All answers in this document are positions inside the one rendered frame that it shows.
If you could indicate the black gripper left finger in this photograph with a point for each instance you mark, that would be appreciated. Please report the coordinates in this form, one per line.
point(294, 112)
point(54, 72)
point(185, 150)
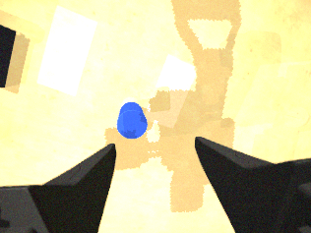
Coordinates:
point(72, 202)

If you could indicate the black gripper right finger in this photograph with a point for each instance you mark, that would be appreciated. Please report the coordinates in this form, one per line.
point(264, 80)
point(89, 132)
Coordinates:
point(254, 193)

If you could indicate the blue cylinder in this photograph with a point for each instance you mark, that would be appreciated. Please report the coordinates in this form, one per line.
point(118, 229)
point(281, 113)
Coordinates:
point(132, 122)

